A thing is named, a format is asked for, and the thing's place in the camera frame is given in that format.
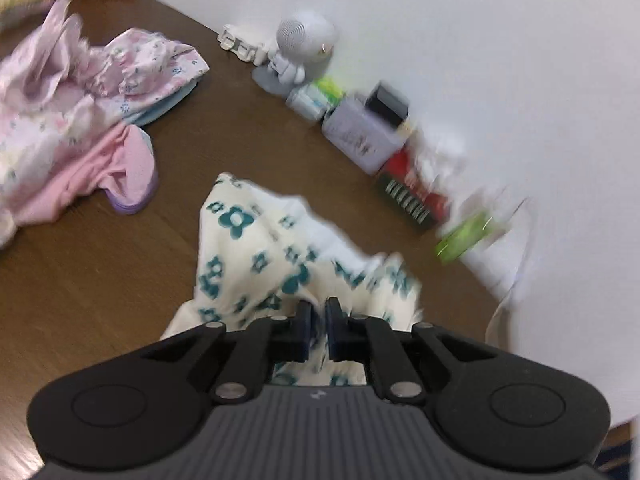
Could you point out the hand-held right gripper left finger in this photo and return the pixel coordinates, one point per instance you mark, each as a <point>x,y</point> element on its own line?
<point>304,335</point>

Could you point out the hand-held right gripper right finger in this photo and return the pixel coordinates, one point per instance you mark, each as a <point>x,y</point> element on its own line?
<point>334,335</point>

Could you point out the cream pants with green flowers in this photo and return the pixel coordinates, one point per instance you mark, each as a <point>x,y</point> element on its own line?
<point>260,260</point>

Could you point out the pink floral garment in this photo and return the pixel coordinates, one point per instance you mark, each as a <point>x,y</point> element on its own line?
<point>50,110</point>

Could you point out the red black box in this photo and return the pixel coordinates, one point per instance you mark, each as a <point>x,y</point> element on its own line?
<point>410,195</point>

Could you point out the green spray bottle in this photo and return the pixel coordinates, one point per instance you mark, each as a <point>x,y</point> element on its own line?
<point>462,237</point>

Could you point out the white power strip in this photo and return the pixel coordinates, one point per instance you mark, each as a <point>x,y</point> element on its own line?
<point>492,272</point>

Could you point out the grey tin box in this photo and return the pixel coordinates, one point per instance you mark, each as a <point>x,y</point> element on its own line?
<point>355,135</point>

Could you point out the black charger block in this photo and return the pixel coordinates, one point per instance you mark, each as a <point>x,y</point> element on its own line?
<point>387,102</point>

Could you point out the small green pack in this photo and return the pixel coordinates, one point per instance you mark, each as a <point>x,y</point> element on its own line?
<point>330,87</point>

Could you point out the plain pink cloth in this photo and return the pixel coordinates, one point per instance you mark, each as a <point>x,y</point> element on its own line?
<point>100,170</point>

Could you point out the light blue cloth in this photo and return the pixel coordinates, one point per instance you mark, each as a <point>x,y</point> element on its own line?
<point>160,110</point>

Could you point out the white astronaut speaker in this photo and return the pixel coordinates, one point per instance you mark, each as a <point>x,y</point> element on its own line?
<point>300,35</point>

